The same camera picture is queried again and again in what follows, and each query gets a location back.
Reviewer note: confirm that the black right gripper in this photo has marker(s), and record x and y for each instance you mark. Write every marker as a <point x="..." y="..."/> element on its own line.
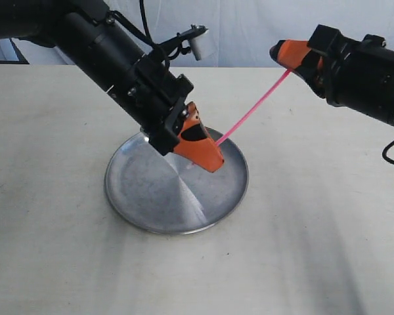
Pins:
<point x="324" y="55"/>

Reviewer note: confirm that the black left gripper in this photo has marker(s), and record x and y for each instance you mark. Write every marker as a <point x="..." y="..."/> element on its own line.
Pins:
<point x="155" y="99"/>

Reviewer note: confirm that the pink flexible stick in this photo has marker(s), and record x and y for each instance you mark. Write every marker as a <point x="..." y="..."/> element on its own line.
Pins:
<point x="236" y="94"/>

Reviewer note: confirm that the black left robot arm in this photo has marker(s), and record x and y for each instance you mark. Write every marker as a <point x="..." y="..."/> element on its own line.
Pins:
<point x="127" y="64"/>

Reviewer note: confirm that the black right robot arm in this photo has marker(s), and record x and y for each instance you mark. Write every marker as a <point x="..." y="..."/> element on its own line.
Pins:
<point x="344" y="72"/>

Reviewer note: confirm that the round metal plate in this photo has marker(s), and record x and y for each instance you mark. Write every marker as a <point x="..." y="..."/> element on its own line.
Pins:
<point x="168" y="194"/>

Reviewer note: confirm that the blue backdrop cloth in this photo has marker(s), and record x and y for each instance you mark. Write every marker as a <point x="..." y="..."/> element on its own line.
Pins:
<point x="244" y="31"/>

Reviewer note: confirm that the dark frame behind table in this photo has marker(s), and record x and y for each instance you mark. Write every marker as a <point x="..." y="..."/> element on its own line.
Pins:
<point x="10" y="54"/>

